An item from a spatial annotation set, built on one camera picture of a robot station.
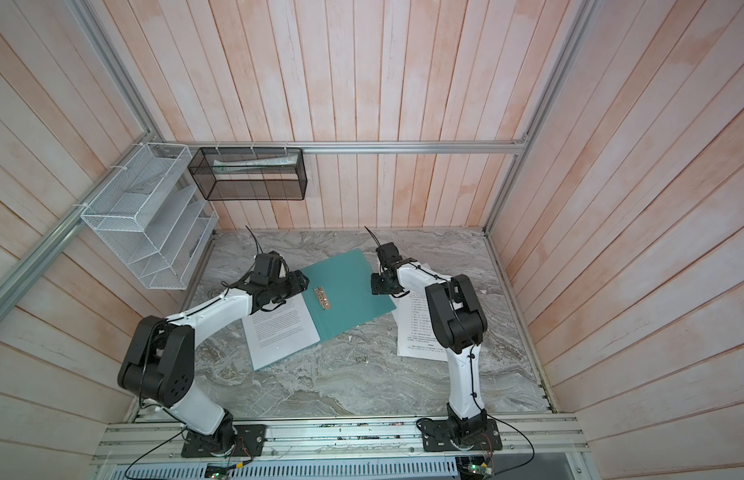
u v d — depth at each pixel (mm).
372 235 835
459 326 545
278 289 781
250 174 1039
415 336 923
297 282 844
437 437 730
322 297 1006
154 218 733
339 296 1052
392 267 747
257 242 1200
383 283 780
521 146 931
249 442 728
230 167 883
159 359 505
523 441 648
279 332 928
